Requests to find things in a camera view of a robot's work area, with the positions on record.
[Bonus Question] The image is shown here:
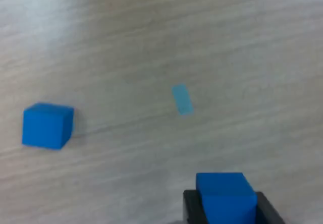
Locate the light blue tape piece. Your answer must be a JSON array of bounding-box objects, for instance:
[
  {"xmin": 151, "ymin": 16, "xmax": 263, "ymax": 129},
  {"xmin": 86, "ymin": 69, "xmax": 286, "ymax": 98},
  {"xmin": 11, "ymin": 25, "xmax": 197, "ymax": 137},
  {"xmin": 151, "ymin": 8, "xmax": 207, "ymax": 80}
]
[{"xmin": 171, "ymin": 83, "xmax": 194, "ymax": 116}]

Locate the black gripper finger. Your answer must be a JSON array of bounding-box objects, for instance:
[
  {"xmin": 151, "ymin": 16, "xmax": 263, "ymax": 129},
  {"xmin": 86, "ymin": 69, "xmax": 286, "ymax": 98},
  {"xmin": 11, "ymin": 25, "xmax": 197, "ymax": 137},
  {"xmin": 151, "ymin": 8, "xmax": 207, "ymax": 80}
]
[
  {"xmin": 254, "ymin": 191, "xmax": 287, "ymax": 224},
  {"xmin": 183, "ymin": 189, "xmax": 210, "ymax": 224}
]

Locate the blue cube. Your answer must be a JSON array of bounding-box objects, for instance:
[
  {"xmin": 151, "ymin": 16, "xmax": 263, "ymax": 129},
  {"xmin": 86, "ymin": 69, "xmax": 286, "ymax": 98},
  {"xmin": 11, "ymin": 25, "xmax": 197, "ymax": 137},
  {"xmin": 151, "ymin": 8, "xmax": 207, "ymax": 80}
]
[
  {"xmin": 196, "ymin": 172, "xmax": 258, "ymax": 224},
  {"xmin": 22, "ymin": 102, "xmax": 75, "ymax": 151}
]

